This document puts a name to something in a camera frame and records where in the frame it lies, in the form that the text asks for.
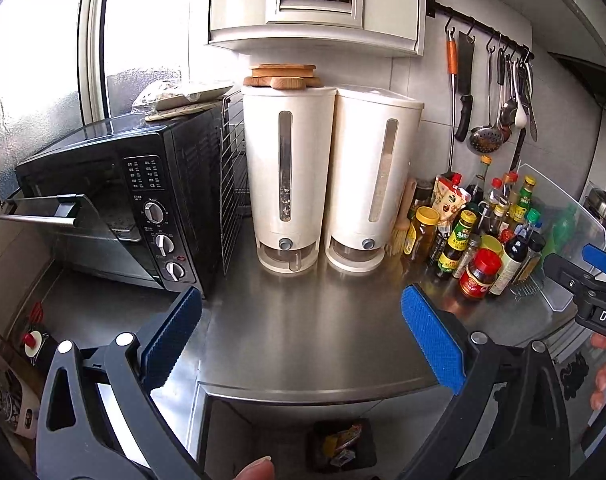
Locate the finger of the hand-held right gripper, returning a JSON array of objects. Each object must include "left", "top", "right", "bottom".
[
  {"left": 582, "top": 243, "right": 606, "bottom": 281},
  {"left": 543, "top": 253, "right": 601, "bottom": 301}
]

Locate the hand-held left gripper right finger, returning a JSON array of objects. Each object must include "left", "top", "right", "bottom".
[{"left": 398, "top": 284, "right": 568, "bottom": 480}]

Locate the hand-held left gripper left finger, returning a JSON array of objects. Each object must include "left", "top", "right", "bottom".
[{"left": 36, "top": 286, "right": 206, "bottom": 480}]

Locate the black trash bin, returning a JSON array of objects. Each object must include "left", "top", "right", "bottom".
[{"left": 310, "top": 417, "right": 379, "bottom": 473}]

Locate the person's right hand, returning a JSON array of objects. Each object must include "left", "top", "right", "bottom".
[{"left": 589, "top": 332, "right": 606, "bottom": 411}]

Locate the person's left hand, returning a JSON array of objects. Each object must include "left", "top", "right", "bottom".
[{"left": 232, "top": 456, "right": 275, "bottom": 480}]

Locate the clear plastic splash guard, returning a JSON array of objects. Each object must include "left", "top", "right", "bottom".
[{"left": 508, "top": 162, "right": 606, "bottom": 311}]

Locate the stainless steel kettle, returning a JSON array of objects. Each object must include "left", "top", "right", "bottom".
[{"left": 583, "top": 186, "right": 606, "bottom": 233}]

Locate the cluster of condiment bottles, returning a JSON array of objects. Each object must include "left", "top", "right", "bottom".
[{"left": 403, "top": 155, "right": 548, "bottom": 301}]

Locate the bamboo pot brush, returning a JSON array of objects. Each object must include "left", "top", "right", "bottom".
[{"left": 390, "top": 177, "right": 418, "bottom": 257}]

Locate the red spout sauce pouch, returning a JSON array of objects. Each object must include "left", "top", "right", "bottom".
[{"left": 433, "top": 172, "right": 471, "bottom": 223}]

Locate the white bottle with red cap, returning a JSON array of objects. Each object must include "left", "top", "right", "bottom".
[{"left": 22, "top": 332, "right": 45, "bottom": 360}]

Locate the steel spatula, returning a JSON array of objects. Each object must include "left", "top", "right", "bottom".
[{"left": 525, "top": 60, "right": 540, "bottom": 143}]

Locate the steel slotted skimmer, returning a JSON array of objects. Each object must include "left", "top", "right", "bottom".
[{"left": 468, "top": 45, "right": 504, "bottom": 156}]

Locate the white spoon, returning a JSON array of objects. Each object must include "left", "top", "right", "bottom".
[{"left": 513, "top": 62, "right": 528, "bottom": 128}]

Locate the steel ladle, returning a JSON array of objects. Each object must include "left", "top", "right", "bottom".
[{"left": 498, "top": 52, "right": 518, "bottom": 128}]

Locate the black and white patterned bag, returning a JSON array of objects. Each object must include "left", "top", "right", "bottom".
[{"left": 0, "top": 355, "right": 39, "bottom": 436}]

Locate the black toaster oven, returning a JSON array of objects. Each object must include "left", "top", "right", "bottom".
[{"left": 0, "top": 107, "right": 224, "bottom": 297}]

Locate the white rice dispenser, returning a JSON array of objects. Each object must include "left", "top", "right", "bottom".
[
  {"left": 240, "top": 85, "right": 337, "bottom": 275},
  {"left": 324, "top": 85, "right": 425, "bottom": 273}
]

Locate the black range hood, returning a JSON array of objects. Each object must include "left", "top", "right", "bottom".
[{"left": 548, "top": 50, "right": 606, "bottom": 111}]

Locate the beige woven mat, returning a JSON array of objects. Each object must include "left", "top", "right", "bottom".
[{"left": 144, "top": 100, "right": 224, "bottom": 122}]

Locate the plastic-wrapped plate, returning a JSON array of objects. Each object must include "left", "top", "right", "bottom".
[{"left": 132, "top": 79, "right": 234, "bottom": 111}]

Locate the round wooden board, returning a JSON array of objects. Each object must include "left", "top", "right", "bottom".
[{"left": 243, "top": 75, "right": 324, "bottom": 91}]

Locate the square wooden board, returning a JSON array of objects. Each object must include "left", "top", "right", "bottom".
[{"left": 249, "top": 62, "right": 318, "bottom": 79}]

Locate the frosted window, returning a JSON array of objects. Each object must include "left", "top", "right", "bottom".
[{"left": 0, "top": 0, "right": 194, "bottom": 201}]

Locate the black-handled utensil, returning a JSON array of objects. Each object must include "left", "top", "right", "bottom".
[{"left": 508, "top": 127, "right": 528, "bottom": 173}]

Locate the wire oven rack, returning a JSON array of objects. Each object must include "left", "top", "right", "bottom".
[{"left": 219, "top": 91, "right": 249, "bottom": 277}]

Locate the black-handled cleaver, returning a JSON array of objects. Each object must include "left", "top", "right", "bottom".
[{"left": 454, "top": 30, "right": 476, "bottom": 143}]

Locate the orange-handled sharpening steel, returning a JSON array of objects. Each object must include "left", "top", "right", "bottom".
[{"left": 445, "top": 30, "right": 458, "bottom": 176}]

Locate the black utensil rail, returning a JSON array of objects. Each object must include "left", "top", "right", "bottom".
[{"left": 425, "top": 0, "right": 534, "bottom": 61}]

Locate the white wall cabinet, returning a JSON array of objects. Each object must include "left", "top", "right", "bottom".
[{"left": 208, "top": 0, "right": 428, "bottom": 58}]

